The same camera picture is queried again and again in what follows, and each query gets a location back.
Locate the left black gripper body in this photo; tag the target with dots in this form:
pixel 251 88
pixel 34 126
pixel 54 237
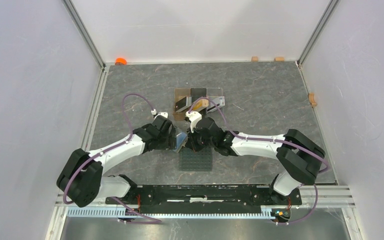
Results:
pixel 166 142

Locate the dark grey studded baseplate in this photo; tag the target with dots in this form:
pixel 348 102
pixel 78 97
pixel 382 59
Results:
pixel 201 161

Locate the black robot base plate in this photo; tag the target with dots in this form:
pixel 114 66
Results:
pixel 207 198

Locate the left small wooden block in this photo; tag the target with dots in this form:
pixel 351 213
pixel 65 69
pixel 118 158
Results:
pixel 254 59

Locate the right small wooden block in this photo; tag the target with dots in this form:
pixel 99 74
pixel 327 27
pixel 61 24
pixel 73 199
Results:
pixel 279 59

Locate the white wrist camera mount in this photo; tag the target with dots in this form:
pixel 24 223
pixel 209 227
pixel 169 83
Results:
pixel 193 117
pixel 156 114

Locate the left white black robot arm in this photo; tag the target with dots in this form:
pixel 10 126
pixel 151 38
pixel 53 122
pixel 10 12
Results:
pixel 82 179

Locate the curved wooden piece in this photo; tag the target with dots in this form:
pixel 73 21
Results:
pixel 312 100

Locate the small wooden block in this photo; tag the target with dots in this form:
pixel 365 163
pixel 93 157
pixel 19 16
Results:
pixel 279 59
pixel 254 59

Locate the orange round cap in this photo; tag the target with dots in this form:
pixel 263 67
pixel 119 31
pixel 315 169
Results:
pixel 120 61

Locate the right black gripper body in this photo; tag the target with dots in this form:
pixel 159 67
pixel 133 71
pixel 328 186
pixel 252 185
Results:
pixel 197 141

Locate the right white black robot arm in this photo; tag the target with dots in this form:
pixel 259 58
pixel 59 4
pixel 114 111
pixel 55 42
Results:
pixel 300 157

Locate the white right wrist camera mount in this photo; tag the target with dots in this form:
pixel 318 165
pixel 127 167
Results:
pixel 193 117

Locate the white blue credit card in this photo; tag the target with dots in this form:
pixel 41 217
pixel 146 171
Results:
pixel 218 101

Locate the gold credit card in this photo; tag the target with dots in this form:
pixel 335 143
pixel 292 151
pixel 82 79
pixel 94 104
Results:
pixel 200 105

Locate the grey blue card holder wallet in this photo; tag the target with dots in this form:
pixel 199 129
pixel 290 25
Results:
pixel 181 139

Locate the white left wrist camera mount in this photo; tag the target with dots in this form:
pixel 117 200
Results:
pixel 156 114

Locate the clear card stand tray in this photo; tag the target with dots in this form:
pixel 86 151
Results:
pixel 214 92

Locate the slotted cable duct strip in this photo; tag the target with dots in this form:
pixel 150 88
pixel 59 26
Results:
pixel 122 212

